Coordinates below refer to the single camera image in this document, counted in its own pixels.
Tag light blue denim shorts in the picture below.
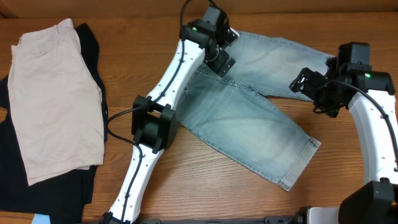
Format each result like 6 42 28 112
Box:
177 32 329 190

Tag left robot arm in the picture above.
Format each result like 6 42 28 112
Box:
99 2 239 223

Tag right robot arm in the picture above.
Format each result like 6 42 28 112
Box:
289 42 397 223

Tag beige shorts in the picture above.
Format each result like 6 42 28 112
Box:
7 19 104 185

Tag black garment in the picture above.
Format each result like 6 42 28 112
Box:
1 24 108 223

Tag light blue cloth piece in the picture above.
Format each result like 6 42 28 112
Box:
32 214 51 224

